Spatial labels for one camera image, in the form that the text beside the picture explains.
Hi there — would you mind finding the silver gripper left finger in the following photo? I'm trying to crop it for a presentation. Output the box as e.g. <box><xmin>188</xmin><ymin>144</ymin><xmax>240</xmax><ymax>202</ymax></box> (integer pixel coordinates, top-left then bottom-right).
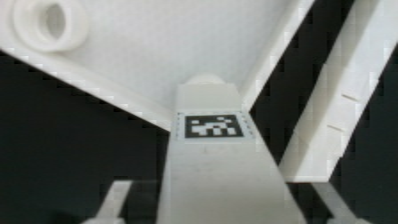
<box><xmin>80</xmin><ymin>180</ymin><xmax>133</xmax><ymax>224</ymax></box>

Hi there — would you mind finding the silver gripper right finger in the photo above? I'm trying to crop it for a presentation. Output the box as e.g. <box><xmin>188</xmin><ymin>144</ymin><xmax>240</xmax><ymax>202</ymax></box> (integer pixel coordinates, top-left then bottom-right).
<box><xmin>313</xmin><ymin>182</ymin><xmax>373</xmax><ymax>224</ymax></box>

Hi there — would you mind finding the white desk leg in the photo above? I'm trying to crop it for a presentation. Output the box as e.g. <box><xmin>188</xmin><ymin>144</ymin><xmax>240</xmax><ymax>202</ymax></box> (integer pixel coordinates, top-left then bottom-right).
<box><xmin>156</xmin><ymin>74</ymin><xmax>306</xmax><ymax>224</ymax></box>

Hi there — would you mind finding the white desk tabletop tray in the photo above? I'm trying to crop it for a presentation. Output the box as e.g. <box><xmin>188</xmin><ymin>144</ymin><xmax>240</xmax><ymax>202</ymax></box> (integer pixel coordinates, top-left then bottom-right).
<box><xmin>0</xmin><ymin>0</ymin><xmax>314</xmax><ymax>129</ymax></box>

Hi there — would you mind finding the white front rail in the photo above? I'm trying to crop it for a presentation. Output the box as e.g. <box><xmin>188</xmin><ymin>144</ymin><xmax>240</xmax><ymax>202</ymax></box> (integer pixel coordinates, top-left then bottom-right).
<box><xmin>279</xmin><ymin>0</ymin><xmax>398</xmax><ymax>182</ymax></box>

